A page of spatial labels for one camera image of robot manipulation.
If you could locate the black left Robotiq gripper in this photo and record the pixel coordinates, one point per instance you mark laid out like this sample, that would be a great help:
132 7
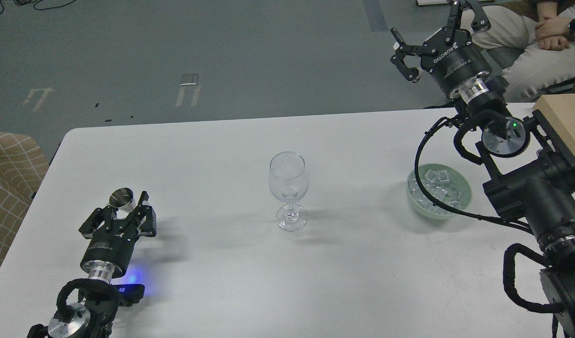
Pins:
111 245

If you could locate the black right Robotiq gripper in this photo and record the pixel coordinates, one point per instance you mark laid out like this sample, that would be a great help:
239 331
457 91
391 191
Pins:
456 58

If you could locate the steel cocktail jigger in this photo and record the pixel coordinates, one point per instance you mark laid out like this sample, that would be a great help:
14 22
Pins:
123 200

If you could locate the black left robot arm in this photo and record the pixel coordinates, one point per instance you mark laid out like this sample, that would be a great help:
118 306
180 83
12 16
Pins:
87 307

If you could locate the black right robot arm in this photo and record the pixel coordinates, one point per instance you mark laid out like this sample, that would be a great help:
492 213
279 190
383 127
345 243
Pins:
531 162

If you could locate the green bowl of ice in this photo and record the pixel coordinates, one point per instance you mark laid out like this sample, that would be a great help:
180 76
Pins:
445 184

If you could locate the clear wine glass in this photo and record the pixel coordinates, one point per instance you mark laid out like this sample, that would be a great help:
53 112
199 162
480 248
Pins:
288 181

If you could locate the person's clasped hands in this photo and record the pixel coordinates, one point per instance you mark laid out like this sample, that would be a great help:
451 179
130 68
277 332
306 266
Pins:
551 33

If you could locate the seated person in beige trousers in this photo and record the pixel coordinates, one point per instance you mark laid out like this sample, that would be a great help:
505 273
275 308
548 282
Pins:
513 25

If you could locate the beige checkered cloth chair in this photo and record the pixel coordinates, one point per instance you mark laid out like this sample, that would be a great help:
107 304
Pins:
23 167

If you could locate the light wooden block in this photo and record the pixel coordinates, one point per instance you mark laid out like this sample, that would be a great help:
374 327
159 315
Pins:
559 111

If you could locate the metal floor plate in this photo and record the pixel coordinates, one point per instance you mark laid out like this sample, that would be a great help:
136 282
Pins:
190 79

